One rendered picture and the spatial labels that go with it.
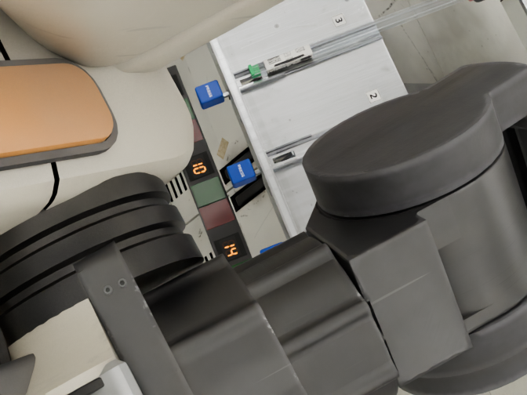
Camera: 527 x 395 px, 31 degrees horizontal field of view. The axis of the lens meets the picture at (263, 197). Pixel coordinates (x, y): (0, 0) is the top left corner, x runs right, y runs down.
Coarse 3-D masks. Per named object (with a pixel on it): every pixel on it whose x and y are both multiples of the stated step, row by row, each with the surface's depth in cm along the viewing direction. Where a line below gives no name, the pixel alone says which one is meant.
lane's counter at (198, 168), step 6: (192, 156) 116; (198, 156) 116; (204, 156) 116; (192, 162) 116; (198, 162) 116; (204, 162) 116; (210, 162) 116; (186, 168) 116; (192, 168) 116; (198, 168) 116; (204, 168) 115; (210, 168) 115; (192, 174) 115; (198, 174) 115; (204, 174) 115; (192, 180) 115
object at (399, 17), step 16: (432, 0) 118; (448, 0) 117; (464, 0) 118; (384, 16) 117; (400, 16) 117; (416, 16) 118; (352, 32) 117; (368, 32) 117; (320, 48) 116; (256, 64) 116
